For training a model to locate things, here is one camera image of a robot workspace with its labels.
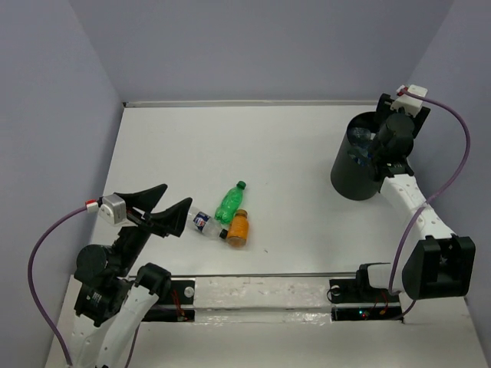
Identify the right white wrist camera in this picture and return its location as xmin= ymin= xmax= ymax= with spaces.
xmin=390 ymin=84 xmax=428 ymax=117

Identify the clear bottle black cap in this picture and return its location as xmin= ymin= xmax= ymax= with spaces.
xmin=186 ymin=206 xmax=228 ymax=240

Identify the orange juice bottle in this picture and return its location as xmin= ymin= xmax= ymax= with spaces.
xmin=226 ymin=209 xmax=249 ymax=248

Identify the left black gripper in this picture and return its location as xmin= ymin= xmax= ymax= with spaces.
xmin=115 ymin=182 xmax=194 ymax=274

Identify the clear bottle green blue label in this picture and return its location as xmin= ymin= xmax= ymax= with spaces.
xmin=347 ymin=126 xmax=372 ymax=148

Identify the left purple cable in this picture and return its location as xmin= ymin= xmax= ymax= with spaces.
xmin=29 ymin=205 xmax=141 ymax=367

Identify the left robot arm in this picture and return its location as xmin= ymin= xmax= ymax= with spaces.
xmin=69 ymin=184 xmax=193 ymax=367

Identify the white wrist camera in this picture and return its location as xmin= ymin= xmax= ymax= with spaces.
xmin=85 ymin=194 xmax=131 ymax=227
xmin=390 ymin=84 xmax=428 ymax=117

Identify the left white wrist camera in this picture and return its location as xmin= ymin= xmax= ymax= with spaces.
xmin=85 ymin=194 xmax=131 ymax=227

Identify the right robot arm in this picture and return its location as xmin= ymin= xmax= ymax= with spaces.
xmin=353 ymin=86 xmax=476 ymax=301

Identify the green plastic bottle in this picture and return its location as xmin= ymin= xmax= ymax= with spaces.
xmin=214 ymin=181 xmax=246 ymax=225

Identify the black round bin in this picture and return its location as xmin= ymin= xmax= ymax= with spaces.
xmin=330 ymin=112 xmax=415 ymax=201

